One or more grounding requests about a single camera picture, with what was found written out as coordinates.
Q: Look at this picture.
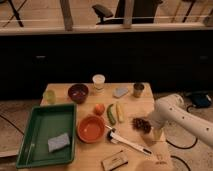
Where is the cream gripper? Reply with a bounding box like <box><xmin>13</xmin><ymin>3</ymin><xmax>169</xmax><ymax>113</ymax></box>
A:
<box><xmin>141</xmin><ymin>128</ymin><xmax>162</xmax><ymax>146</ymax></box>

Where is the dark red grape bunch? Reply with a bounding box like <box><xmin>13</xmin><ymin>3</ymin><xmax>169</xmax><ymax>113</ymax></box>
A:
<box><xmin>132</xmin><ymin>118</ymin><xmax>151</xmax><ymax>134</ymax></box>

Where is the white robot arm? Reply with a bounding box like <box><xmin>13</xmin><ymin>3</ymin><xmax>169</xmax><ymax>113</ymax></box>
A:
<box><xmin>145</xmin><ymin>94</ymin><xmax>213</xmax><ymax>148</ymax></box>

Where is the orange red bowl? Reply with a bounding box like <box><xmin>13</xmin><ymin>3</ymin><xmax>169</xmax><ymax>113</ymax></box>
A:
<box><xmin>77</xmin><ymin>115</ymin><xmax>105</xmax><ymax>143</ymax></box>

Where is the dark maroon bowl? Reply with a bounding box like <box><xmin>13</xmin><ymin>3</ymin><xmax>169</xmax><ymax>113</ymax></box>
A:
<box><xmin>68</xmin><ymin>83</ymin><xmax>89</xmax><ymax>104</ymax></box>

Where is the yellow corn cob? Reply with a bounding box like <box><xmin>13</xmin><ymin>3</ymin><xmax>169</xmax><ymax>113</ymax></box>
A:
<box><xmin>116</xmin><ymin>102</ymin><xmax>124</xmax><ymax>123</ymax></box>

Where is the small wooden block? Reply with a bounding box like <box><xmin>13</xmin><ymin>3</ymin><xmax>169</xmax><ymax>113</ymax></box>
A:
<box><xmin>101</xmin><ymin>150</ymin><xmax>128</xmax><ymax>171</ymax></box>

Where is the green cucumber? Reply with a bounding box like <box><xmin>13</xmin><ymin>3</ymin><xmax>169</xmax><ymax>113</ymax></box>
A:
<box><xmin>107</xmin><ymin>104</ymin><xmax>116</xmax><ymax>125</ymax></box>

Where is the metal cup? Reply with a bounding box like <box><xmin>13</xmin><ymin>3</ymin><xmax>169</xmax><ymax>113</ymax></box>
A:
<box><xmin>133</xmin><ymin>83</ymin><xmax>144</xmax><ymax>98</ymax></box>

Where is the dark blue floor object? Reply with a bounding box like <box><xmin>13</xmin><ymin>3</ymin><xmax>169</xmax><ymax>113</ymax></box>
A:
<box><xmin>191</xmin><ymin>93</ymin><xmax>212</xmax><ymax>108</ymax></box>

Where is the grey blue sponge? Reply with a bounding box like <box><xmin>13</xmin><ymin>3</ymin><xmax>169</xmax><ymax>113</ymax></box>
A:
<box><xmin>113</xmin><ymin>87</ymin><xmax>129</xmax><ymax>98</ymax></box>

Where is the orange tomato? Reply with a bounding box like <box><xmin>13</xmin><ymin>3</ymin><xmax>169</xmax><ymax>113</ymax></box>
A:
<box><xmin>94</xmin><ymin>103</ymin><xmax>105</xmax><ymax>116</ymax></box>

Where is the white plastic cup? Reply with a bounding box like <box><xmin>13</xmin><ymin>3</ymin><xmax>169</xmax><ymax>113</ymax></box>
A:
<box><xmin>92</xmin><ymin>74</ymin><xmax>105</xmax><ymax>91</ymax></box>

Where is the grey sponge in tray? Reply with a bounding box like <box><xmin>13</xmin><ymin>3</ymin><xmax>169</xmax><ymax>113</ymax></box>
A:
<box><xmin>48</xmin><ymin>133</ymin><xmax>70</xmax><ymax>152</ymax></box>

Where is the green plastic tray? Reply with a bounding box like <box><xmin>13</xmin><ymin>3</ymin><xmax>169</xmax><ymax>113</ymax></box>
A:
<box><xmin>16</xmin><ymin>104</ymin><xmax>76</xmax><ymax>169</ymax></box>

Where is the green translucent cup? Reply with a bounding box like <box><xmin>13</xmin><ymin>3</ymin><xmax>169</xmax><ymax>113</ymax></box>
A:
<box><xmin>43</xmin><ymin>90</ymin><xmax>56</xmax><ymax>104</ymax></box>

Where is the black office chair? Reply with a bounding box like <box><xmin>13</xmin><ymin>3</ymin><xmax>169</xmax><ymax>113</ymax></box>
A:
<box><xmin>92</xmin><ymin>0</ymin><xmax>162</xmax><ymax>25</ymax></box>

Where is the black floor cable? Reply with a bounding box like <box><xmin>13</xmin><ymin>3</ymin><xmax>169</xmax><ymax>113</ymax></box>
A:
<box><xmin>165</xmin><ymin>134</ymin><xmax>198</xmax><ymax>150</ymax></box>

